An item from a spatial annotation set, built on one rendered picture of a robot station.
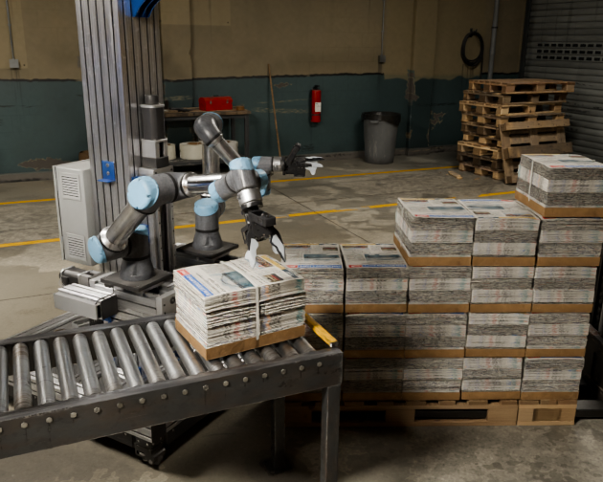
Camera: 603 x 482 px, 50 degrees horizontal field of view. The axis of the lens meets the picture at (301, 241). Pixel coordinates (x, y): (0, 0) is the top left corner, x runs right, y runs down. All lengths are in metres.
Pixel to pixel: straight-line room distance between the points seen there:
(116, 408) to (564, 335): 2.12
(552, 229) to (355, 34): 7.59
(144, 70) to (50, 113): 6.18
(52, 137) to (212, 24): 2.67
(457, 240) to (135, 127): 1.52
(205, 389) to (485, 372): 1.62
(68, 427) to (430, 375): 1.78
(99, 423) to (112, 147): 1.39
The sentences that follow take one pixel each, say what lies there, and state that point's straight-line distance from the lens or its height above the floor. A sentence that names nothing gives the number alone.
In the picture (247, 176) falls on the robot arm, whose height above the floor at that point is 1.39.
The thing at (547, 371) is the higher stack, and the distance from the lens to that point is 3.37.
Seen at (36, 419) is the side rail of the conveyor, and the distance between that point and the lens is 2.01.
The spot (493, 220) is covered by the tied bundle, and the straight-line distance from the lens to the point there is 2.99.
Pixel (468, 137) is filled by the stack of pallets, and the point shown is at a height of 0.50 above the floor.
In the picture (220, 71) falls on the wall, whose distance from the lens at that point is 9.50.
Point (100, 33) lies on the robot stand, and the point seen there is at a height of 1.83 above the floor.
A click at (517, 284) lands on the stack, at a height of 0.74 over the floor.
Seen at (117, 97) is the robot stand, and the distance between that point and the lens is 2.95.
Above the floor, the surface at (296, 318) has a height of 0.88.
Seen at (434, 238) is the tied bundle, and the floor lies 0.96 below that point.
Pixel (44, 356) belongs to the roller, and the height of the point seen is 0.80.
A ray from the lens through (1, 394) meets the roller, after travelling 2.14.
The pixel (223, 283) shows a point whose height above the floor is 1.03.
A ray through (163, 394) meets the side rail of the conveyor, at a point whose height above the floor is 0.78.
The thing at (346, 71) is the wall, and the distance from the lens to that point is 10.26.
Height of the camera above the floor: 1.81
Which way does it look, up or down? 17 degrees down
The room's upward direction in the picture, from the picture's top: 1 degrees clockwise
